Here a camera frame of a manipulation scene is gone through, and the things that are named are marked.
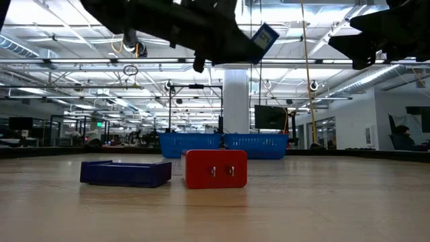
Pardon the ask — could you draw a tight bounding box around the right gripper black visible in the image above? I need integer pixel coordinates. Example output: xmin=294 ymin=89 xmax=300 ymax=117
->
xmin=327 ymin=0 xmax=430 ymax=70

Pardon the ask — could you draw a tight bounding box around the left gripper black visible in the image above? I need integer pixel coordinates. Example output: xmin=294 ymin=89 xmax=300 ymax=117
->
xmin=167 ymin=0 xmax=265 ymax=73

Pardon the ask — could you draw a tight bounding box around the red wall charger block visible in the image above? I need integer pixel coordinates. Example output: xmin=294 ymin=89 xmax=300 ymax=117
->
xmin=181 ymin=149 xmax=249 ymax=190

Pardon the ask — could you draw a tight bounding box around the navy device with screen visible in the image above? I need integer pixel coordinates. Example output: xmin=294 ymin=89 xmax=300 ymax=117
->
xmin=79 ymin=159 xmax=173 ymax=188

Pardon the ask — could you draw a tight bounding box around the office chair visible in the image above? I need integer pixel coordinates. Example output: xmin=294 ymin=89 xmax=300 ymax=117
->
xmin=388 ymin=113 xmax=421 ymax=152

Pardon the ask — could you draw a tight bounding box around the blue plastic mesh basket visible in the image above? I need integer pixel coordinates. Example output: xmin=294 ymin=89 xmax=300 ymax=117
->
xmin=223 ymin=133 xmax=290 ymax=160
xmin=158 ymin=132 xmax=223 ymax=159

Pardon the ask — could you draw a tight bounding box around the person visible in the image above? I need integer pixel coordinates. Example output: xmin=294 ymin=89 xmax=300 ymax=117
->
xmin=389 ymin=124 xmax=429 ymax=152

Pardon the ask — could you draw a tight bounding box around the small distant black monitor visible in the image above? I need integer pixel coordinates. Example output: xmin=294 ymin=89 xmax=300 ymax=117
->
xmin=8 ymin=116 xmax=34 ymax=131

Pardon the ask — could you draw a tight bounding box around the silver ceiling air duct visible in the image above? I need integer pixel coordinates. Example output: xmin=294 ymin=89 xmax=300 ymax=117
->
xmin=331 ymin=62 xmax=430 ymax=98

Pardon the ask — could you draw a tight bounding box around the black background rig frame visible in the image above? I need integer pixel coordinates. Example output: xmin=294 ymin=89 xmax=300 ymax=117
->
xmin=167 ymin=83 xmax=224 ymax=134

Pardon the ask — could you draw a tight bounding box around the black ceiling cable reel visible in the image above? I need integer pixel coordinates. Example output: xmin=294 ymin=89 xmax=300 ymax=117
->
xmin=121 ymin=28 xmax=148 ymax=58

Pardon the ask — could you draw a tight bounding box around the black wall screen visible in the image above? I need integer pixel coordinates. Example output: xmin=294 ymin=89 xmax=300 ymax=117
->
xmin=405 ymin=106 xmax=430 ymax=134

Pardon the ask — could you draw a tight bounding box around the black aluminium table frame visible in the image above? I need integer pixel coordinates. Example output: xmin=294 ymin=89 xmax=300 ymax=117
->
xmin=0 ymin=145 xmax=430 ymax=165

